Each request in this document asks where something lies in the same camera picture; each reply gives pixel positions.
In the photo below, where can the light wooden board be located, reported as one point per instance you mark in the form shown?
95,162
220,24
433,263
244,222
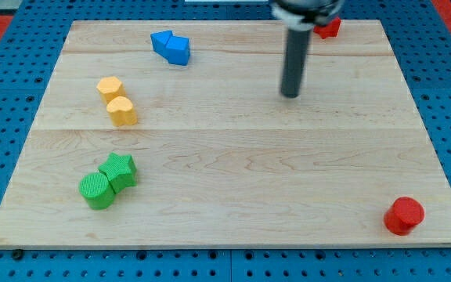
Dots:
223,160

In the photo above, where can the red cylinder block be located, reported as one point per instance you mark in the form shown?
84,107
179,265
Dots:
403,216

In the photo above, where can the green star block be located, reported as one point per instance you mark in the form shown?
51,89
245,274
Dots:
120,171

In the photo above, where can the blue triangle block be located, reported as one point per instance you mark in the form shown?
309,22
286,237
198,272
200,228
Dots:
159,41

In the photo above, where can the yellow heart block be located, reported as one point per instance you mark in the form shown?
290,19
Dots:
121,111

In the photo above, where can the green cylinder block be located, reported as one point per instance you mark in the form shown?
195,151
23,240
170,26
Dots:
96,190

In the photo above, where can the blue pentagon block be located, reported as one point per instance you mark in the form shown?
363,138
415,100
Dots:
178,50

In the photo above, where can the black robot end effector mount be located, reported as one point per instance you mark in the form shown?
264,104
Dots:
304,15

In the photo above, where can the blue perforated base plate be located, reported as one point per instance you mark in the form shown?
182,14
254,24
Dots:
419,35

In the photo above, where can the red star block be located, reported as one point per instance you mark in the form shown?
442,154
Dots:
330,30

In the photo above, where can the yellow hexagon block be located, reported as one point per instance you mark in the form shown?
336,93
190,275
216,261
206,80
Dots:
110,88

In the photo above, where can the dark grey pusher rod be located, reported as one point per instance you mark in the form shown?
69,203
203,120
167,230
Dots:
294,62

